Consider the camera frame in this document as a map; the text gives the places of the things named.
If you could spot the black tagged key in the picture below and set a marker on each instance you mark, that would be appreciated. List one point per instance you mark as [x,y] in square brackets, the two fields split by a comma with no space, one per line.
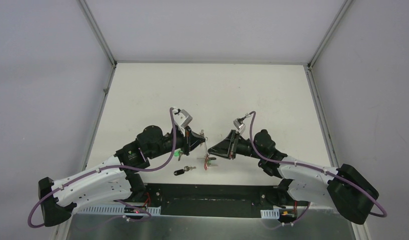
[184,170]

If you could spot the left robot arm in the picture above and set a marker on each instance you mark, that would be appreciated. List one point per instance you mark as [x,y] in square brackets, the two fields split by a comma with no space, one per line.
[116,178]

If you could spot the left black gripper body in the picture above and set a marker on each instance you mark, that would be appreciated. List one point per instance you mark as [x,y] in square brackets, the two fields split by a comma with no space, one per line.
[188,140]

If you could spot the large keyring with keys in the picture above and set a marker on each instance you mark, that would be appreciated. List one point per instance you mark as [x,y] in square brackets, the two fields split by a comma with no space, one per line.
[207,158]

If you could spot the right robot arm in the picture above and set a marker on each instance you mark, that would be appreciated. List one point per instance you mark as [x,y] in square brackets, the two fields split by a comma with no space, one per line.
[343,189]

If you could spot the green tagged key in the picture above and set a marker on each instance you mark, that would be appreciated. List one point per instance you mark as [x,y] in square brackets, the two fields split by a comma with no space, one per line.
[179,153]

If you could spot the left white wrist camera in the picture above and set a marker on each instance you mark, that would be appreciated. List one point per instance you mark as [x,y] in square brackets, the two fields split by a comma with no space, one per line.
[181,117]

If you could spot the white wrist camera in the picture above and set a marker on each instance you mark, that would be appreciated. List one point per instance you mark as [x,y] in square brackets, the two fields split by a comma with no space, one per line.
[181,117]
[239,125]

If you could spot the right controller board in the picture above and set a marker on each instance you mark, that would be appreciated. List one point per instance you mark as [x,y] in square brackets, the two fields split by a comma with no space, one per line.
[288,216]

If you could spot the controller board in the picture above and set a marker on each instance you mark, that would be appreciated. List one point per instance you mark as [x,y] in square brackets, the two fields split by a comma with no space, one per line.
[135,210]
[288,216]

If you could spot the left controller board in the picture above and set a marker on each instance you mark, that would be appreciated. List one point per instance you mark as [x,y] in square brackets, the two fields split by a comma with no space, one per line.
[135,210]

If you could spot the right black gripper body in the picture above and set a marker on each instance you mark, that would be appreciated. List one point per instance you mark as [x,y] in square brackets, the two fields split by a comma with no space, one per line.
[244,147]

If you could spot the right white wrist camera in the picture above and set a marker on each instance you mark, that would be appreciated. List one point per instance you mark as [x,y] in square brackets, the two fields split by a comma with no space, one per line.
[239,125]

